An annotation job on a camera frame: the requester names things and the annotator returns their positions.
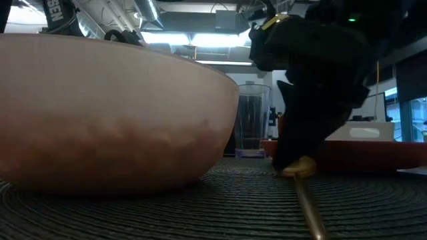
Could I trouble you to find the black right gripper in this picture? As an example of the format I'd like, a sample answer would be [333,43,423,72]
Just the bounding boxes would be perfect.
[248,13,375,171]

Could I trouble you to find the white board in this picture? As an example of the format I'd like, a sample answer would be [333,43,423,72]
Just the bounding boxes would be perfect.
[348,92,388,122]

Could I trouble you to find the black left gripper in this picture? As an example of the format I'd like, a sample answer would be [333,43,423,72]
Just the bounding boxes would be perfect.
[118,29,145,47]

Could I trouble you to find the black wall panel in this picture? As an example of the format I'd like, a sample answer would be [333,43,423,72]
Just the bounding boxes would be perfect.
[395,49,427,104]

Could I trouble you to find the gold spoon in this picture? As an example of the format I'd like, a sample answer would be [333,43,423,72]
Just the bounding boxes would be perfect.
[279,155,328,240]

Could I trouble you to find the clear drinking glass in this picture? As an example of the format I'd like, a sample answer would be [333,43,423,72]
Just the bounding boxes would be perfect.
[237,83,273,159]

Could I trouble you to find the grey round placemat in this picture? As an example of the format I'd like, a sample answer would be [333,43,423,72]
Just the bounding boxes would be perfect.
[0,156,427,240]

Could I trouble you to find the pink bowl of cereal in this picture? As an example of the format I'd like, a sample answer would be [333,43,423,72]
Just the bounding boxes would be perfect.
[0,33,240,196]

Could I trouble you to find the red plate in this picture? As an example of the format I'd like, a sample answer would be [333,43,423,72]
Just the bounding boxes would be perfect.
[260,139,427,173]

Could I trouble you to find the bright ceiling light panel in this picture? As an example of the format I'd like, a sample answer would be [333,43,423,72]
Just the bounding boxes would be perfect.
[139,30,253,48]

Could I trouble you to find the silver spiral duct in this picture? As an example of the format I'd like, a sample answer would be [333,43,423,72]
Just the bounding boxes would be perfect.
[133,0,166,31]

